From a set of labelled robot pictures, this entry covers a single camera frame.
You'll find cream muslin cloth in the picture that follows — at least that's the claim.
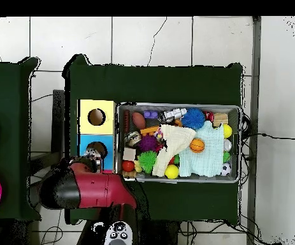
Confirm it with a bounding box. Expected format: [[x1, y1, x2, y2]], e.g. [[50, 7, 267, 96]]
[[152, 124, 197, 177]]

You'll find wooden box with three holes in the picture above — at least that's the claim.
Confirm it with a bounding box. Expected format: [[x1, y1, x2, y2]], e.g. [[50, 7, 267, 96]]
[[77, 99, 117, 175]]

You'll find silver mesh bin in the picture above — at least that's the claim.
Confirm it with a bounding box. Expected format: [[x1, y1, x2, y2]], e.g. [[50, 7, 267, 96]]
[[115, 102, 243, 184]]

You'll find purple spiky ball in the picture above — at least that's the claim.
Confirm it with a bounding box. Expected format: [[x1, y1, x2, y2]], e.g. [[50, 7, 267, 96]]
[[138, 134, 161, 153]]

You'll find crushed drink can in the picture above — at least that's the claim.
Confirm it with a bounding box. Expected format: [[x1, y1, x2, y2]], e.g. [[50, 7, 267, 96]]
[[123, 130, 142, 148]]

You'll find brown toy football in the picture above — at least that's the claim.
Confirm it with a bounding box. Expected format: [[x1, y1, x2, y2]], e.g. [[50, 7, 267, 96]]
[[131, 112, 147, 130]]

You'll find plain wooden cube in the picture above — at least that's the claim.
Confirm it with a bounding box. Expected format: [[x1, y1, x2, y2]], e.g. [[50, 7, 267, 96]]
[[122, 147, 137, 161]]

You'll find silver toy robot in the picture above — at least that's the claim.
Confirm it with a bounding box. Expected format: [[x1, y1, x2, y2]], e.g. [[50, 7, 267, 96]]
[[159, 107, 188, 123]]

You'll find orange toy basketball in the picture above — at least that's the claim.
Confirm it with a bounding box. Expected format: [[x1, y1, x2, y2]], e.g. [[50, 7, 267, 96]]
[[189, 138, 206, 153]]

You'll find dark green table cloth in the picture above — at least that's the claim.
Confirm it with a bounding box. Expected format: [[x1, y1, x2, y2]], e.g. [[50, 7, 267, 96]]
[[0, 56, 41, 222], [64, 54, 245, 226]]

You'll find light blue muslin cloth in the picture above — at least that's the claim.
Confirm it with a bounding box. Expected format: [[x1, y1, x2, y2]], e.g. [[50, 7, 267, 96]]
[[178, 120, 225, 177]]

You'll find large green stringy ball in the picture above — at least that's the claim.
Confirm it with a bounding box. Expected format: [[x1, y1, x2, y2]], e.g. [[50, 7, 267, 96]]
[[137, 150, 159, 175]]

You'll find blue stringy koosh ball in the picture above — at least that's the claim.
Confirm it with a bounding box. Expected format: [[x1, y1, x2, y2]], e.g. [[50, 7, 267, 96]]
[[180, 107, 206, 130]]

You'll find grey metal post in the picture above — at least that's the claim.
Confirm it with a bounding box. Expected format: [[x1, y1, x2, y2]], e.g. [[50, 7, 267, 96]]
[[247, 16, 262, 245]]

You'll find black floor cable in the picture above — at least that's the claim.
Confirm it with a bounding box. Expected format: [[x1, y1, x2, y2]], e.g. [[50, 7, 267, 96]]
[[241, 131, 295, 140]]

